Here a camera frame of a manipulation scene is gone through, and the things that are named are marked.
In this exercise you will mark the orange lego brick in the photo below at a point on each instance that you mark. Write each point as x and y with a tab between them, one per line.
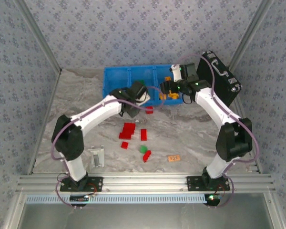
162	96
174	96
167	78

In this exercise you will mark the large red lego brick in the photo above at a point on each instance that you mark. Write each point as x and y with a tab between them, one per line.
130	126

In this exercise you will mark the small red lego brick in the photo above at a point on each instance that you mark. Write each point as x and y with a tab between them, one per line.
124	144

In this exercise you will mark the small green lego brick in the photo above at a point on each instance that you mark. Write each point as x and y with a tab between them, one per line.
142	149

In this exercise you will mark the red stepped lego brick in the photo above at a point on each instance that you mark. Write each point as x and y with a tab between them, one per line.
147	155

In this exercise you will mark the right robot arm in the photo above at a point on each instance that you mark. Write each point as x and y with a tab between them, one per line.
212	105

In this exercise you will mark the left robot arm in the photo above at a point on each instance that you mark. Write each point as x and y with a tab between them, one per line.
95	112

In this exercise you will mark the blue three-compartment plastic bin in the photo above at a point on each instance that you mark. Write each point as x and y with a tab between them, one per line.
114	81

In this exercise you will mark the small orange tag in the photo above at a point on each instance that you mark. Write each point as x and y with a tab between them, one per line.
173	158

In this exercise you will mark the black controller board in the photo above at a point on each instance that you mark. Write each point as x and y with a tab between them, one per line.
79	198
212	198

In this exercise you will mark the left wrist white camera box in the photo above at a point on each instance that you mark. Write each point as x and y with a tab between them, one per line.
144	98

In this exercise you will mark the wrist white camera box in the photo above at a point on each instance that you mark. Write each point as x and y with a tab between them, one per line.
144	98
176	72

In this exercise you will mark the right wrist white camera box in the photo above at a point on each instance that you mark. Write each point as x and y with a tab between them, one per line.
176	72

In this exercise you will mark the aluminium table side rail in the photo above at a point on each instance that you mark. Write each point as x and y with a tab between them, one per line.
53	95
239	107

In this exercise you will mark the white grey metal bracket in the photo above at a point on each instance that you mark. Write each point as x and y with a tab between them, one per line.
96	159

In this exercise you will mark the aluminium front frame rail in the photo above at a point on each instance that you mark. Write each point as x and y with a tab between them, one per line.
143	182

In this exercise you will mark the aluminium frame post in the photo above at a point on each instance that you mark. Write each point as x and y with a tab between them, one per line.
40	35
249	35

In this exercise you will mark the aluminium frame leg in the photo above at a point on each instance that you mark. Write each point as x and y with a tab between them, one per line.
275	212
15	212

